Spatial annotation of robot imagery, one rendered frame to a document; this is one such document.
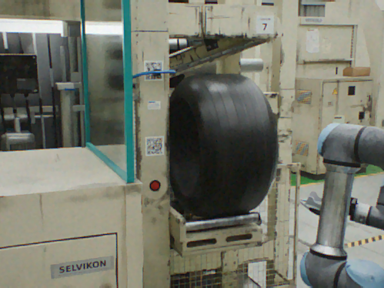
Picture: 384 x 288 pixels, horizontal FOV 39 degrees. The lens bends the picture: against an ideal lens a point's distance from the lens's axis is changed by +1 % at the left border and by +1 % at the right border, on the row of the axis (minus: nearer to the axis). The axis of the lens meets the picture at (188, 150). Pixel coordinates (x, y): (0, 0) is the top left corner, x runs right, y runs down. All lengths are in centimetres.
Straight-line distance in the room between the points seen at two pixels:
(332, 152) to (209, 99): 54
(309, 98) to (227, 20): 435
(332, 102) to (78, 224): 563
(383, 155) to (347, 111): 526
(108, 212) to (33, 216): 17
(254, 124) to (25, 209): 102
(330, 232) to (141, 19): 101
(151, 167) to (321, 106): 470
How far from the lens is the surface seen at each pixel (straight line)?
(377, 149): 167
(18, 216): 128
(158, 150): 208
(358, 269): 170
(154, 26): 204
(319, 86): 659
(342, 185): 173
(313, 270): 177
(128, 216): 132
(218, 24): 242
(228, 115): 198
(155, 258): 220
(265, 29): 253
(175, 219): 210
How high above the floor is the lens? 159
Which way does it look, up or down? 11 degrees down
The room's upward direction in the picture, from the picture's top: straight up
